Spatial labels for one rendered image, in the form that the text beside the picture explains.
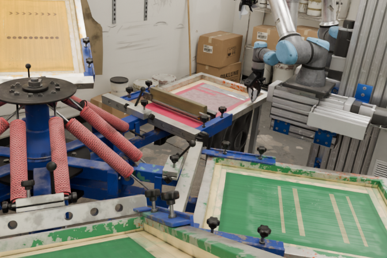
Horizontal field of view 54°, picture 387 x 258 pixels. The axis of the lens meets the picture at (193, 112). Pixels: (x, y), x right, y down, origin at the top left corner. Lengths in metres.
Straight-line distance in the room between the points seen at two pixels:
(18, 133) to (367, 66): 1.64
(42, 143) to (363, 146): 1.62
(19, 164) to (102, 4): 3.09
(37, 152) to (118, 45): 3.02
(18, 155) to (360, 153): 1.71
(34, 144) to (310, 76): 1.32
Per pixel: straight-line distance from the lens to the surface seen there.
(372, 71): 2.13
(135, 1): 4.54
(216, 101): 2.36
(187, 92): 2.48
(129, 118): 1.91
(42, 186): 1.47
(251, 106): 2.29
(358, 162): 2.29
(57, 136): 1.36
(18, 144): 1.36
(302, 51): 1.91
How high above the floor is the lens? 1.82
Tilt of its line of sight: 22 degrees down
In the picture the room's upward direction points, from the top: 5 degrees clockwise
